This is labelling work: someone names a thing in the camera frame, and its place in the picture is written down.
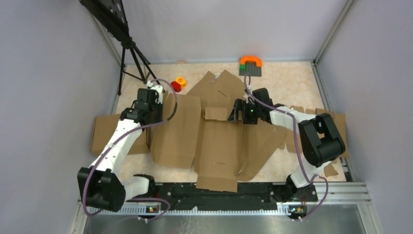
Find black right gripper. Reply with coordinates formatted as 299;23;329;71
227;99;261;125

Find large cardboard box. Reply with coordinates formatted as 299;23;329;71
150;94;288;193

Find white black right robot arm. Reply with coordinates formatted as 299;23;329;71
227;88;346;202

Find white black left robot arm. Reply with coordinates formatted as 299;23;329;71
77;82;165;216

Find folded brown cardboard box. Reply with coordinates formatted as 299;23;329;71
91;114;151;156

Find flat cardboard blank underneath left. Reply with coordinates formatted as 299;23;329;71
187;70;245;109

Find small red toy piece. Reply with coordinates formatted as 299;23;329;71
171;77;187;93

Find orange green grey toy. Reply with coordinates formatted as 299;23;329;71
239;56;263;77

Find flat cardboard blank at right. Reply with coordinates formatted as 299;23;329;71
270;106;345;182

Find black tripod stand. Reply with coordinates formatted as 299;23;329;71
80;0;156;96

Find aluminium frame rail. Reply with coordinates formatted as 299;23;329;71
70;182;383;234

